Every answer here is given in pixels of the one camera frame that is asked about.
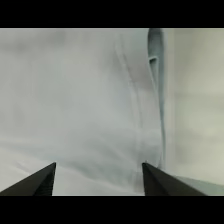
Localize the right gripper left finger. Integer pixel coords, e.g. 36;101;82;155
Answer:
0;162;57;197

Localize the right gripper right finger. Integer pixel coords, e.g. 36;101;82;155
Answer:
141;162;207;197

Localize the white shirt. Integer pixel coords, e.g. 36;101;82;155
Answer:
0;28;168;197

